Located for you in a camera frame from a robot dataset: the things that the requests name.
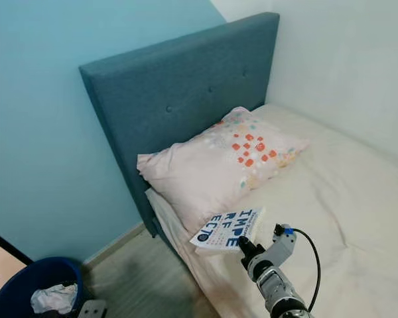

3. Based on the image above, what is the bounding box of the white book with blue letters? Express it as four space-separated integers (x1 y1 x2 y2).
189 207 266 256

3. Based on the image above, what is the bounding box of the pink pillow with coloured spots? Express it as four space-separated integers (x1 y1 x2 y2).
137 106 310 234

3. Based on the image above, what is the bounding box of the dark bed base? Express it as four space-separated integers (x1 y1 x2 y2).
146 205 200 312

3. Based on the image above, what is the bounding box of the mattress with cream sheet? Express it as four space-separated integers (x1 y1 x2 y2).
145 103 398 318

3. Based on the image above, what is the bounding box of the teal fabric headboard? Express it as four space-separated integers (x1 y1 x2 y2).
80 12 281 233

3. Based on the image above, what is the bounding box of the dark blue trash bin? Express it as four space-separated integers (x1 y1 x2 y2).
0 256 87 318

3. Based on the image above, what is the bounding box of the crumpled white paper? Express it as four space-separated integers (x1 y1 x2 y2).
31 283 79 315

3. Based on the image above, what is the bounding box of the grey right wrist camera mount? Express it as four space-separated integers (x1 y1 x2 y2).
269 223 297 263

